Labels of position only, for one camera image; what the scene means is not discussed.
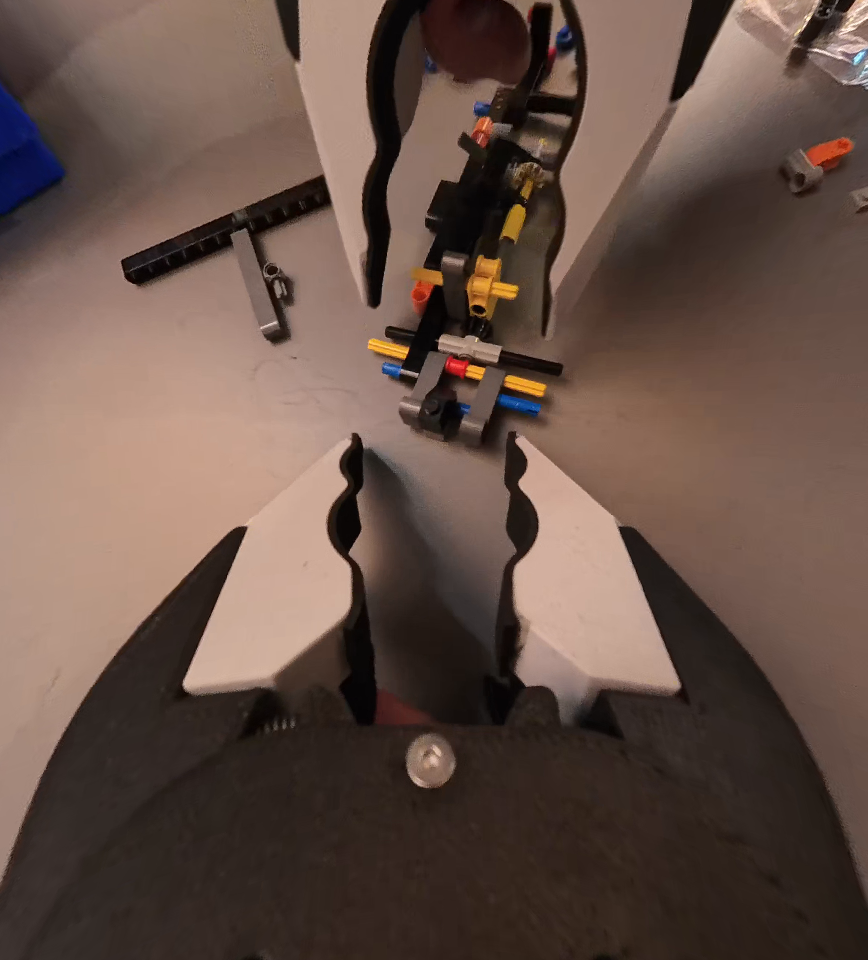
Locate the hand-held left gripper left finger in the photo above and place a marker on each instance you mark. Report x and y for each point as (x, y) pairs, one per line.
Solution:
(284, 600)

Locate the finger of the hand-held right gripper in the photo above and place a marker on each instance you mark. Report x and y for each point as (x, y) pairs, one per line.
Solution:
(329, 112)
(621, 112)

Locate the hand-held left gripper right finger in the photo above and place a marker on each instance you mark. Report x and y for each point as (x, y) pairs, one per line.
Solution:
(591, 600)

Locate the grey lego liftarm with pin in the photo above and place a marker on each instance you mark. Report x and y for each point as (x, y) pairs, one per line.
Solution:
(482, 412)

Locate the multicolour lego technic assembly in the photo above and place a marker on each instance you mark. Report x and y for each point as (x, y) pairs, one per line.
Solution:
(486, 285)

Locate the dark grey lego beam piece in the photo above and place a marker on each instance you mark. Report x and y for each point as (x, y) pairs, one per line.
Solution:
(816, 22)

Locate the long black lego beam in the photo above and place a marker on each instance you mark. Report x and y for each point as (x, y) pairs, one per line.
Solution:
(216, 236)

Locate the orange and grey lego connector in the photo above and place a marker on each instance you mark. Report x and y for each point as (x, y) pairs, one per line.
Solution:
(805, 169)

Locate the small grey lego connector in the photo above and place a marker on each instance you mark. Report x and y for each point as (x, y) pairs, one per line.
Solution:
(278, 283)

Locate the small light grey lego piece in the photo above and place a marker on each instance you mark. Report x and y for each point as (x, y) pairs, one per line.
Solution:
(864, 198)

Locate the person's right hand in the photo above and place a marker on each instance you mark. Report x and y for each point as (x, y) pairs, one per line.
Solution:
(471, 37)

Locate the clear plastic bag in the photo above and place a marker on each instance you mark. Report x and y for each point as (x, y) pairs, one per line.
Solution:
(854, 52)

